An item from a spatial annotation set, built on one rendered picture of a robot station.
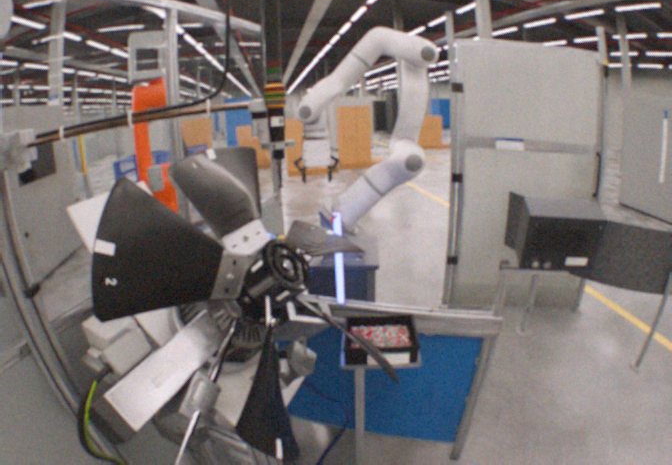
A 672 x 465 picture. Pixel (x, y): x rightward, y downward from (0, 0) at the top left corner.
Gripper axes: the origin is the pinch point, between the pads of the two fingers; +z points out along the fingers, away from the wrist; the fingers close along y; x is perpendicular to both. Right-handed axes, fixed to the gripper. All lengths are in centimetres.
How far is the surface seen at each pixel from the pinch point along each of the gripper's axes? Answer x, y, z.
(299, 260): -62, -11, 9
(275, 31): -60, -13, -37
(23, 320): -67, -84, 21
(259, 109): -59, -17, -21
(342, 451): -17, 2, 127
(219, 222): -56, -27, 1
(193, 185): -51, -33, -6
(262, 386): -88, -19, 20
